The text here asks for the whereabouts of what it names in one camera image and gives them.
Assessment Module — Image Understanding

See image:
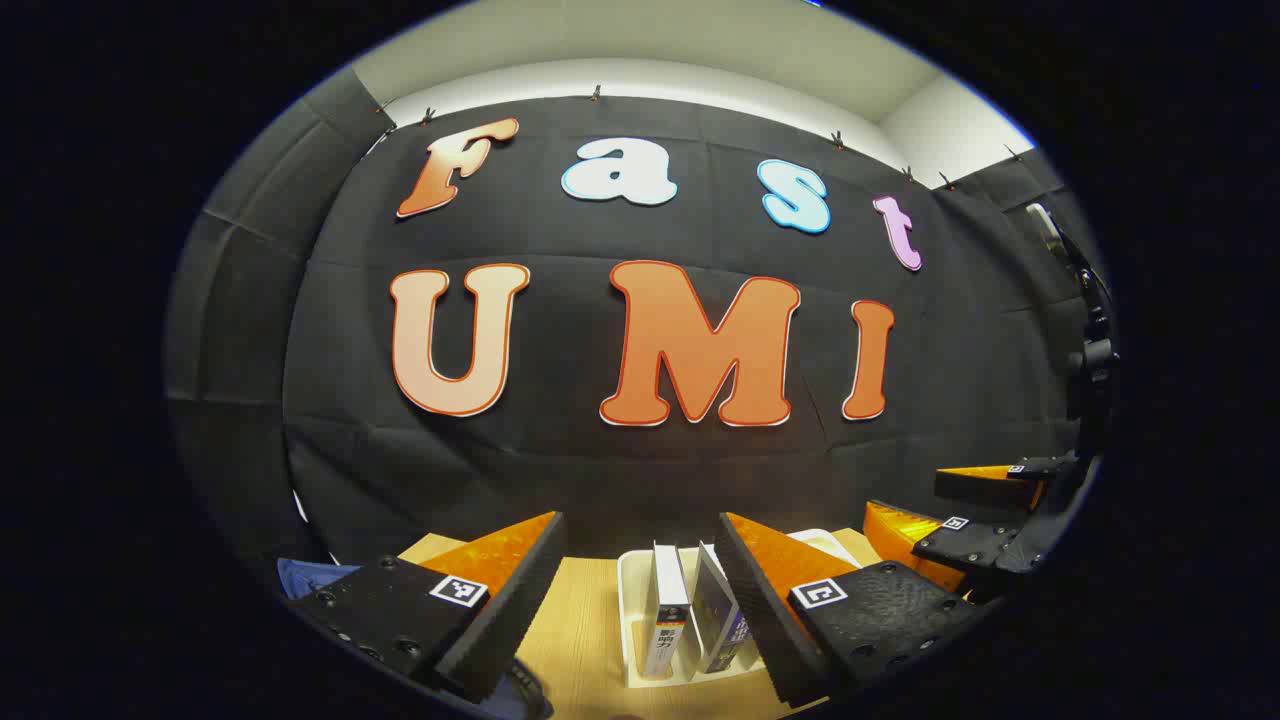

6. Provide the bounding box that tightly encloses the blue schoolbag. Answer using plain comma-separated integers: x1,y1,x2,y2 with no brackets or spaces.
277,557,553,720

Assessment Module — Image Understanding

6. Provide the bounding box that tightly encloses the dark blue book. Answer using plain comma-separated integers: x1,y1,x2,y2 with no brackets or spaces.
693,543,751,674

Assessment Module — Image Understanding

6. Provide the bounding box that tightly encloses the white and black book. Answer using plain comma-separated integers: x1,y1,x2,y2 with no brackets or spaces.
645,543,701,681

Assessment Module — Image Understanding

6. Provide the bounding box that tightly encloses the white bookshelf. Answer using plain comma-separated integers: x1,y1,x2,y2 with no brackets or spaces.
617,528,866,691

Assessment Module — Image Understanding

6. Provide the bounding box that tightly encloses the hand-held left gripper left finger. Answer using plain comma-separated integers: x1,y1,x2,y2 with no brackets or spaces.
285,510,569,703

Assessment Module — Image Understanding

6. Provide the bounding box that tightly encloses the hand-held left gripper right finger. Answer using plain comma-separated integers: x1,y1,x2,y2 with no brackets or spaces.
715,510,991,709

